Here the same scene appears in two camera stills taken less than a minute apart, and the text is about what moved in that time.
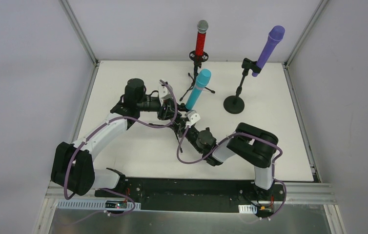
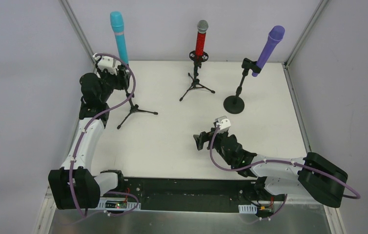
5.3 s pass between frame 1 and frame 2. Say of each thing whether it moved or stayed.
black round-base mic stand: stayed
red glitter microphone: stayed
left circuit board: stayed
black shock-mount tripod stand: stayed
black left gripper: moved
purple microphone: stayed
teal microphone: moved
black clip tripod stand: moved
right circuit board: stayed
